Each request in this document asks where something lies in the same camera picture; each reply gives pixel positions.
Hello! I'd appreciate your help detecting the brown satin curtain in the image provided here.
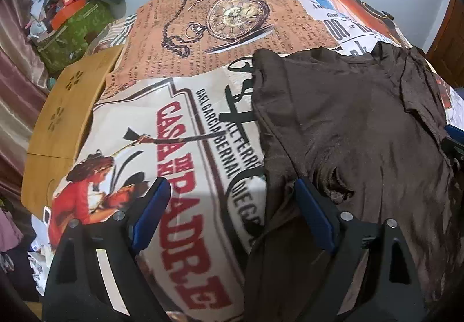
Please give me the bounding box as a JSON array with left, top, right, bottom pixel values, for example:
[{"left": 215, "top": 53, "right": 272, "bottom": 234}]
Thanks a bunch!
[{"left": 0, "top": 0, "right": 49, "bottom": 199}]

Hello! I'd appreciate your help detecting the wooden lap table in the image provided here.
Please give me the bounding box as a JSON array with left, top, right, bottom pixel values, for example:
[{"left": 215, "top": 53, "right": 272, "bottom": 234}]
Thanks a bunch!
[{"left": 21, "top": 44, "right": 126, "bottom": 221}]

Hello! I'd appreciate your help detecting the wooden door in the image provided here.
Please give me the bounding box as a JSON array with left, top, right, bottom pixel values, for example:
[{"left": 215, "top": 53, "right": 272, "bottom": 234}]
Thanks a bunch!
[{"left": 426, "top": 0, "right": 464, "bottom": 87}]

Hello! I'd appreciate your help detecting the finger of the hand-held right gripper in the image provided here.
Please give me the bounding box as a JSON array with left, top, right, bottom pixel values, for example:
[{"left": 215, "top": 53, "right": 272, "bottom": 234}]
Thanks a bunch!
[{"left": 443, "top": 124, "right": 464, "bottom": 170}]

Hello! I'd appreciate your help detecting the printed blanket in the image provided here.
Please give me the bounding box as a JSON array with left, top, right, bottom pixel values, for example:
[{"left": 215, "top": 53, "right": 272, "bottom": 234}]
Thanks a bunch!
[{"left": 31, "top": 0, "right": 464, "bottom": 322}]

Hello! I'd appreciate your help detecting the brown t-shirt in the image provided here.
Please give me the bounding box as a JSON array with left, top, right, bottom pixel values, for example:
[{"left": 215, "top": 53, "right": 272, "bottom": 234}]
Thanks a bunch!
[{"left": 243, "top": 41, "right": 464, "bottom": 322}]

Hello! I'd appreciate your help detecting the orange box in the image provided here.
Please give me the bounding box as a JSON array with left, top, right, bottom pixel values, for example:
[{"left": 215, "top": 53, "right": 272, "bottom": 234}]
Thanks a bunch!
[{"left": 51, "top": 0, "right": 88, "bottom": 29}]

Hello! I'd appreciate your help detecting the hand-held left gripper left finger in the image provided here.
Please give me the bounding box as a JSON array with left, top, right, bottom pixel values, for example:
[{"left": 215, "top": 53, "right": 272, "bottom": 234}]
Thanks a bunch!
[{"left": 41, "top": 176, "right": 182, "bottom": 322}]

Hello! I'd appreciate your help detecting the pile of papers and boxes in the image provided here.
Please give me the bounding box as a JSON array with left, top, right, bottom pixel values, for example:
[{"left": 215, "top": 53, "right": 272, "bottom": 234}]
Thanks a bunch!
[{"left": 27, "top": 247, "right": 53, "bottom": 288}]

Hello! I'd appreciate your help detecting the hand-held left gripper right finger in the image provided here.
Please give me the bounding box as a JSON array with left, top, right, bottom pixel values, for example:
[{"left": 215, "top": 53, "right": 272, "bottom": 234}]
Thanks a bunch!
[{"left": 293, "top": 177, "right": 428, "bottom": 322}]

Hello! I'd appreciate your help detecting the green patterned storage bag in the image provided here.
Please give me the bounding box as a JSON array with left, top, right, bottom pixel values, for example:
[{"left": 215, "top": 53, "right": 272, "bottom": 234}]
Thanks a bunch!
[{"left": 36, "top": 3, "right": 117, "bottom": 72}]

